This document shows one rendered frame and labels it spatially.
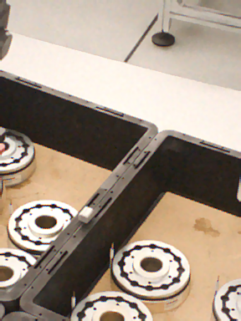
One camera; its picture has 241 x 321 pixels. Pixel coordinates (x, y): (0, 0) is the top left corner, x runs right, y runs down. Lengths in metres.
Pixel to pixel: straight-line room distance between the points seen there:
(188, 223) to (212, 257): 0.07
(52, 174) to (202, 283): 0.30
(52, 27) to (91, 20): 0.15
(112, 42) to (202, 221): 2.01
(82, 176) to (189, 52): 1.92
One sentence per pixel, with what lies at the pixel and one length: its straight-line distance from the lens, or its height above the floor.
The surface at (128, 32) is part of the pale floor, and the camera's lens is 3.38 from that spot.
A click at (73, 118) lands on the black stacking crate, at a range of 1.41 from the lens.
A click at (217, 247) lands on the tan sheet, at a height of 0.83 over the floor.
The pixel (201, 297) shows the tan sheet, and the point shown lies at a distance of 1.25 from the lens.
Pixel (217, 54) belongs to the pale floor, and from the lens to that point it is 3.29.
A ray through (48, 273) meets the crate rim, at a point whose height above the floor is 0.93.
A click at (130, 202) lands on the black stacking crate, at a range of 1.28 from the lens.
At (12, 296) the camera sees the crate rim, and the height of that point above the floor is 0.93.
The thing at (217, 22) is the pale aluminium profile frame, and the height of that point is 0.12.
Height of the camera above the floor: 1.72
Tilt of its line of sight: 41 degrees down
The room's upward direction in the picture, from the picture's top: 3 degrees clockwise
